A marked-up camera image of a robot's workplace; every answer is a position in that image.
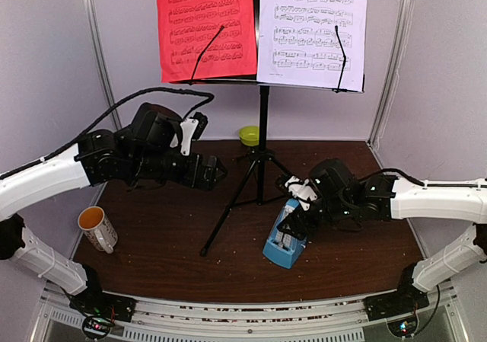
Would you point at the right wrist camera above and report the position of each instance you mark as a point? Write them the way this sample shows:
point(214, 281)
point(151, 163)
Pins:
point(300, 190)

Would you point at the blue metronome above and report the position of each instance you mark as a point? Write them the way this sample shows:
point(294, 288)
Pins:
point(280, 248)

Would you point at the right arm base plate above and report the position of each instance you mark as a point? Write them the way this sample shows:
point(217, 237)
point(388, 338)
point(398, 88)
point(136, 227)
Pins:
point(399, 310)

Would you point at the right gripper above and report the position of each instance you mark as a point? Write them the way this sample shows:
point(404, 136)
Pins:
point(297, 223)

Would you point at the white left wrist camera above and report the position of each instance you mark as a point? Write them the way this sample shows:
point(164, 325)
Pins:
point(188, 128)

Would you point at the black music stand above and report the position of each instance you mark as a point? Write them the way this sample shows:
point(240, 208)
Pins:
point(258, 155)

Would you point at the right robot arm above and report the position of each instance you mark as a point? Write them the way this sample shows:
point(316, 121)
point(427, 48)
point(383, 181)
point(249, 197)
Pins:
point(332, 193)

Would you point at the white sheet music paper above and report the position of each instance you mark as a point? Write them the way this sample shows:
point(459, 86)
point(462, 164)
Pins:
point(312, 43)

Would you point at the left aluminium corner post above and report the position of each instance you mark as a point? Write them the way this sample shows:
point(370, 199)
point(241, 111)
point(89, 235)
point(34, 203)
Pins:
point(103, 73)

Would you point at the aluminium corner post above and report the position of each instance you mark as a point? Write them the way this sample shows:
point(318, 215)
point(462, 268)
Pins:
point(401, 35)
point(103, 73)

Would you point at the white patterned mug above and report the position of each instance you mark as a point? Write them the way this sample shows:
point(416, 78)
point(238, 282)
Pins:
point(98, 229)

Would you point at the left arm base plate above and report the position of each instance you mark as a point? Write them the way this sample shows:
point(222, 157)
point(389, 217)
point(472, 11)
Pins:
point(101, 311)

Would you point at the green plastic bowl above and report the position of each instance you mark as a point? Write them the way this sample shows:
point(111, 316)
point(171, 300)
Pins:
point(249, 136)

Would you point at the red sheet music paper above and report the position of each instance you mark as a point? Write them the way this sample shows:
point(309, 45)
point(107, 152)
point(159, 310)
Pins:
point(206, 39)

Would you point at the right aluminium corner post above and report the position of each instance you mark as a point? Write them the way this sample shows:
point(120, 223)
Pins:
point(401, 35)

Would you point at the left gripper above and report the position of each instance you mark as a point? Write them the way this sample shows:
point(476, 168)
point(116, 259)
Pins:
point(206, 182)

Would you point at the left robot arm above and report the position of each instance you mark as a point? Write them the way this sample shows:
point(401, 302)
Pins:
point(155, 146)

